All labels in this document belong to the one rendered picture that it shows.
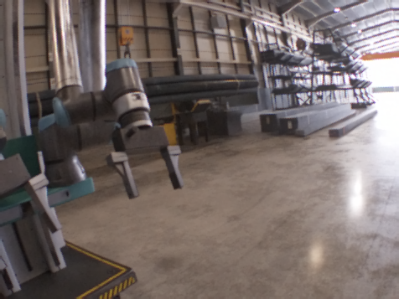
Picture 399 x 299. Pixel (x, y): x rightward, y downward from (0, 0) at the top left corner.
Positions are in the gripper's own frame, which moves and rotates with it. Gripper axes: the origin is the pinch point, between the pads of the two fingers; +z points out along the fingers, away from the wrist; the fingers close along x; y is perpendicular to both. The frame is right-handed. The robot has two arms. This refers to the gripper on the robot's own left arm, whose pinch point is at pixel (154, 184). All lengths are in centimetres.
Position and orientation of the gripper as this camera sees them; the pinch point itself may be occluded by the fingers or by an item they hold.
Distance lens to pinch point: 68.2
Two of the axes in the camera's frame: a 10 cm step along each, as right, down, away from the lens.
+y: 6.5, -4.0, -6.5
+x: 6.8, -0.9, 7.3
